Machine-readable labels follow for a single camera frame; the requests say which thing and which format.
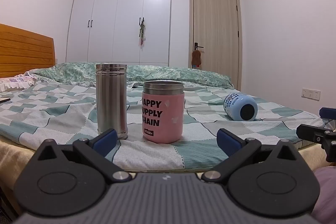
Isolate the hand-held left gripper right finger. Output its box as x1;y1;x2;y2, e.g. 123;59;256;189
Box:
201;128;299;183

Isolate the floral pillow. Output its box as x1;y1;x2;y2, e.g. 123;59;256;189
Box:
0;74;38;93

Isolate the white wardrobe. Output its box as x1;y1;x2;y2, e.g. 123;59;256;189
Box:
65;0;173;67

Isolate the wooden headboard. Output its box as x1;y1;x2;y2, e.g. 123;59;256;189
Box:
0;24;56;79

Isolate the wooden door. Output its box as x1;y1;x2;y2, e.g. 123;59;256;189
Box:
189;0;242;91

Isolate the pink cup with steel lid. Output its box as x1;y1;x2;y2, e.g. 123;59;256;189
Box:
141;80;185;144

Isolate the green floral quilt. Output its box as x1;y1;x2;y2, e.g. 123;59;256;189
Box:
34;62;235;88

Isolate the tall stainless steel cup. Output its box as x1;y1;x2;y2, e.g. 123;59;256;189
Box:
96;63;129;140

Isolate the white wall socket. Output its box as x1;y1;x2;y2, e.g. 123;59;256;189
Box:
301;88;321;101

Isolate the beige mattress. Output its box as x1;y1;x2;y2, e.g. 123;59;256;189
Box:
0;133;319;171

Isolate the checkered green white blanket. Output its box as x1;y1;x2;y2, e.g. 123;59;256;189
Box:
0;76;332;170

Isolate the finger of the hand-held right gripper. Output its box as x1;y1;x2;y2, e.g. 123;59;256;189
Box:
319;107;336;120
296;124;336;163

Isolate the brown bag on door handle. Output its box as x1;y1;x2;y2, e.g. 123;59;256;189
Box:
191;47;203;69

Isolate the pink cloth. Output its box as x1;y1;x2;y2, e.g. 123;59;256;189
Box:
311;166;336;224

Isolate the green hanging ornament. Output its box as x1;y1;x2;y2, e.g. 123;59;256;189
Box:
138;18;146;48

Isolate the blue cup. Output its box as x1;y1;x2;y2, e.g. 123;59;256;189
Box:
223;93;258;122

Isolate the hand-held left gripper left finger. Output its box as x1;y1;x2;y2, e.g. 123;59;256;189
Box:
37;129;132;184

